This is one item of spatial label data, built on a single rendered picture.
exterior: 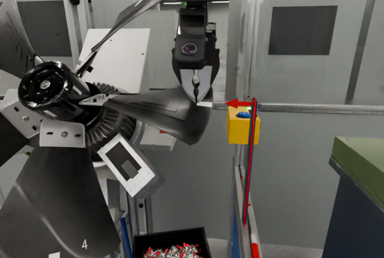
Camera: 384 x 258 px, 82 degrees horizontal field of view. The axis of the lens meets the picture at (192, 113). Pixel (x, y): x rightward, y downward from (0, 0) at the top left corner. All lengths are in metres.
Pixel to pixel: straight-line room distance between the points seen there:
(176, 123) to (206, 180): 1.03
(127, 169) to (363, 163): 0.54
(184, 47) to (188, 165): 1.10
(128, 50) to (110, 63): 0.09
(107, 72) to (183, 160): 0.73
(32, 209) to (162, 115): 0.29
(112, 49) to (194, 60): 0.63
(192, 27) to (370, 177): 0.48
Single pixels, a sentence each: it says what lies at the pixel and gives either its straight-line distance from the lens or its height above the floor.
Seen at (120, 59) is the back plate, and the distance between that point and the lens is 0.89.
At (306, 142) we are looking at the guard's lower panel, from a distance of 1.38.
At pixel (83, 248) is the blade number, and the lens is 0.52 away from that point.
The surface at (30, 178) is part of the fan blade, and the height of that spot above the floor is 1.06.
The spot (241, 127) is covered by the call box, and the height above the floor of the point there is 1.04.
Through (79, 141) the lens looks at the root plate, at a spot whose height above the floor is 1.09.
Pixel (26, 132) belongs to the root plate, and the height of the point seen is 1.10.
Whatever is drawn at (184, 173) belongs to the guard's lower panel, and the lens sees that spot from 1.42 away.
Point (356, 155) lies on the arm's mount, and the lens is 0.64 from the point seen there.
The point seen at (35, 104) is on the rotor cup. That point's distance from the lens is 0.55.
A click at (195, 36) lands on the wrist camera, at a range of 0.36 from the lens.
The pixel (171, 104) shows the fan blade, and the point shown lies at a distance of 0.47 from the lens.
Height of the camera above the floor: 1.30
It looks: 17 degrees down
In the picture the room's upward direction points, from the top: straight up
